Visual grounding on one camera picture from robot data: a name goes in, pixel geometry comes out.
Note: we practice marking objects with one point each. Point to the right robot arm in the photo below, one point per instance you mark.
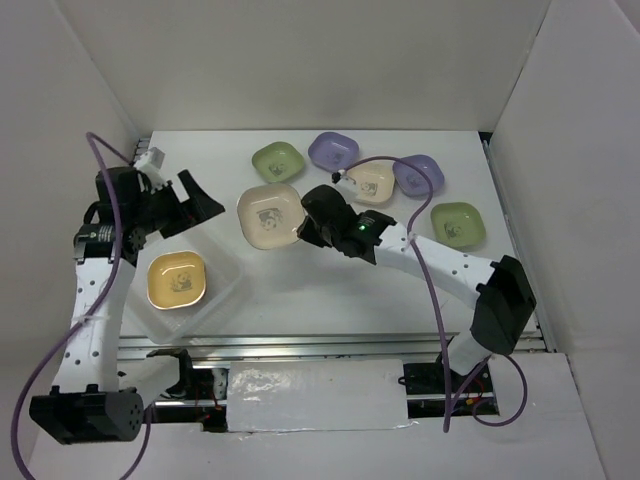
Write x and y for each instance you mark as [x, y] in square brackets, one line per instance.
[497, 291]

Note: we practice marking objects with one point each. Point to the cream plate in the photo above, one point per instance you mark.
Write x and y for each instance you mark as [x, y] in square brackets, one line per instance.
[374, 182]
[270, 215]

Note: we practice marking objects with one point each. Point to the aluminium rail frame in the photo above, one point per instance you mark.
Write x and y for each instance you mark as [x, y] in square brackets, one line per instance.
[302, 301]

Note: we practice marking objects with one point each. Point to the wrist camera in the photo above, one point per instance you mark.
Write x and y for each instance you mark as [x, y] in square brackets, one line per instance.
[345, 185]
[150, 162]

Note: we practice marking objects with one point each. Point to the white cover panel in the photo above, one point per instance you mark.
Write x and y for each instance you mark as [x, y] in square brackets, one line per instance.
[327, 395]

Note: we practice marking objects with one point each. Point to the yellow plate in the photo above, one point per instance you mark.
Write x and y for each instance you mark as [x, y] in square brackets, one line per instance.
[176, 280]

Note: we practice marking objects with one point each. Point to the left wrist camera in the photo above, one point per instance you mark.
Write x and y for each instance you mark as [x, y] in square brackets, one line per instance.
[150, 162]

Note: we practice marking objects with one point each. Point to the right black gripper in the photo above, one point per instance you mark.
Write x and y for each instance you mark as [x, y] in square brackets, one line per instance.
[308, 232]

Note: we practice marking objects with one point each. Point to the purple plate back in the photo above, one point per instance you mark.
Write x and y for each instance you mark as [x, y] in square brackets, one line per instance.
[332, 151]

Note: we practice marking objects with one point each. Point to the purple plate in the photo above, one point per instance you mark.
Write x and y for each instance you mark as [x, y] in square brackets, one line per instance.
[418, 175]
[332, 151]

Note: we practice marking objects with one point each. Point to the white plastic bin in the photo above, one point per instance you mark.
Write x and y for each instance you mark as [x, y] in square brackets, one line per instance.
[223, 273]

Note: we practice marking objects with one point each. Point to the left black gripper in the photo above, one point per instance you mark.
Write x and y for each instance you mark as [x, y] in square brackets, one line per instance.
[198, 207]

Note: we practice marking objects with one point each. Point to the green plate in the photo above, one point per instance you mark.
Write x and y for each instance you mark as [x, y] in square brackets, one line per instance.
[458, 225]
[278, 162]

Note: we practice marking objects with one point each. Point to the purple plate right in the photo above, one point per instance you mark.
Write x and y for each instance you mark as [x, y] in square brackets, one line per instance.
[418, 175]

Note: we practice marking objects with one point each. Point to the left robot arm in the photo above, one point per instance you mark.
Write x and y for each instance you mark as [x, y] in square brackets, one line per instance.
[91, 400]

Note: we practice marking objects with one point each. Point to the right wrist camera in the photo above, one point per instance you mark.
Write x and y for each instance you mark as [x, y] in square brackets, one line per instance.
[345, 185]

